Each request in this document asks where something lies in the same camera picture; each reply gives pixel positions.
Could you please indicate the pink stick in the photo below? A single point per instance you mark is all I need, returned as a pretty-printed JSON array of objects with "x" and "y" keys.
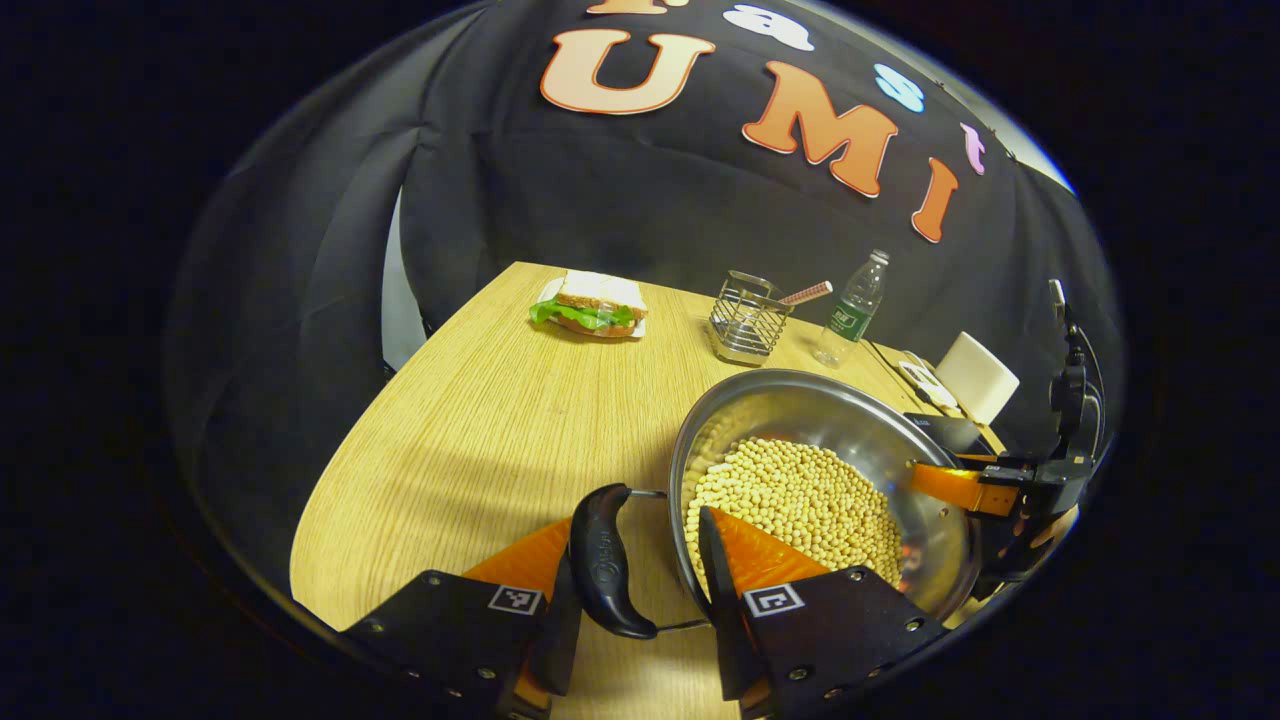
[{"x": 808, "y": 292}]

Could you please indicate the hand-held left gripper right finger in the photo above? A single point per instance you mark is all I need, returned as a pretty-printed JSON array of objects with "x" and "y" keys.
[{"x": 722, "y": 610}]

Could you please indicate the sandwich with lettuce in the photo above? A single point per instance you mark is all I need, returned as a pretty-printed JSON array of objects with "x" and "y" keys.
[{"x": 600, "y": 292}]

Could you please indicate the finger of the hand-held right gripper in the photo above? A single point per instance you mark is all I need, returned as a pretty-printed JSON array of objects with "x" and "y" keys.
[
  {"x": 955, "y": 487},
  {"x": 1055, "y": 528}
]

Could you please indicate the white box appliance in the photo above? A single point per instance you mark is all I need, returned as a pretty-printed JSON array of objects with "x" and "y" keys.
[{"x": 978, "y": 378}]

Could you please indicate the pile of soybeans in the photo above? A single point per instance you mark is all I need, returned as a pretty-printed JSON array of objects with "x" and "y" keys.
[{"x": 800, "y": 490}]

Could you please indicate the clear plastic water bottle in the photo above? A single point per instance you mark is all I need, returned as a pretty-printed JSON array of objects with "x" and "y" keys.
[{"x": 850, "y": 315}]

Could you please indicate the black backdrop cloth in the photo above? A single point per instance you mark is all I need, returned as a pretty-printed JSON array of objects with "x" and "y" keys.
[{"x": 650, "y": 200}]

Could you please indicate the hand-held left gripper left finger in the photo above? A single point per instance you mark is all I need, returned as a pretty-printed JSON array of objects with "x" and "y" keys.
[{"x": 553, "y": 655}]

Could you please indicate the black induction cooktop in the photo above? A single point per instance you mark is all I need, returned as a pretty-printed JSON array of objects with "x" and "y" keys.
[{"x": 950, "y": 432}]

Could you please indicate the white seasoning dish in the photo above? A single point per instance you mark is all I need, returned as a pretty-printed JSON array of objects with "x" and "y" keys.
[{"x": 920, "y": 378}]

